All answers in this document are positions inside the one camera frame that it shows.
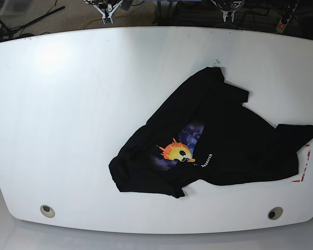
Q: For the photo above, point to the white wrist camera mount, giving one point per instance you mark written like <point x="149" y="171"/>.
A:
<point x="228" y="14"/>
<point x="107" y="9"/>

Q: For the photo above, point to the power strip with red switch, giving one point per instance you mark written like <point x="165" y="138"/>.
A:
<point x="286" y="16"/>

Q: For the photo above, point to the black graphic T-shirt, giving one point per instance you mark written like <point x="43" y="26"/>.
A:
<point x="203" y="131"/>

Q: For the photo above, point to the right table cable grommet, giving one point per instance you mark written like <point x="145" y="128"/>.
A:
<point x="275" y="213"/>

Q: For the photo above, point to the red tape rectangle marking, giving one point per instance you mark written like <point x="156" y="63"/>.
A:
<point x="303" y="159"/>

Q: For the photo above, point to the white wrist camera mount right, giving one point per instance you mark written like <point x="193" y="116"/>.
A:
<point x="107" y="9"/>

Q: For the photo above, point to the table cable grommet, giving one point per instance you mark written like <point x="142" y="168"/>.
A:
<point x="275" y="213"/>
<point x="47" y="211"/>

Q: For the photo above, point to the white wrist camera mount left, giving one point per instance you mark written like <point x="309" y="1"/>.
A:
<point x="228" y="14"/>

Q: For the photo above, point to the left table cable grommet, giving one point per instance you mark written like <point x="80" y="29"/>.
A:
<point x="47" y="211"/>

